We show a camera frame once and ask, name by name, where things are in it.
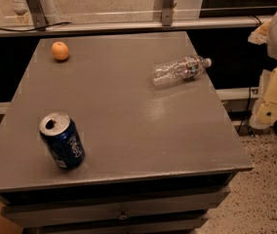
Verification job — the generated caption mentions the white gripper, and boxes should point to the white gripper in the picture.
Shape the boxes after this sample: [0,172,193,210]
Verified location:
[248,12,277,130]

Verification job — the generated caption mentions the orange fruit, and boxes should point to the orange fruit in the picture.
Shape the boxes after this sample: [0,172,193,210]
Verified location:
[51,42,69,61]

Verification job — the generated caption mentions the grey metal bracket centre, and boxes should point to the grey metal bracket centre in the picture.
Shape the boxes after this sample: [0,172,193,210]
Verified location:
[161,0,175,26]

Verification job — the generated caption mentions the grey metal bracket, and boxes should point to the grey metal bracket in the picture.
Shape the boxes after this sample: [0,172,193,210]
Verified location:
[161,0,175,26]
[25,0,48,31]

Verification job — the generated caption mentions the blue pepsi can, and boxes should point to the blue pepsi can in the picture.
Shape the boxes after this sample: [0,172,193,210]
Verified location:
[39,112,85,170]

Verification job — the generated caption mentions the round metal drawer knob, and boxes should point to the round metal drawer knob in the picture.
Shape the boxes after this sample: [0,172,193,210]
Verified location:
[118,213,129,220]

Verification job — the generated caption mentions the grey metal bracket left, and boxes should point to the grey metal bracket left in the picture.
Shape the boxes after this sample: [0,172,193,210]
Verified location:
[25,0,48,31]

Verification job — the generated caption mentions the clear plastic water bottle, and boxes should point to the clear plastic water bottle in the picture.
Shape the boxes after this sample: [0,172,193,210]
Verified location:
[152,56,212,87]

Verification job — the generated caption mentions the black cable on ledge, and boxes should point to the black cable on ledge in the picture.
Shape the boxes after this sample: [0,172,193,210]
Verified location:
[0,20,73,33]

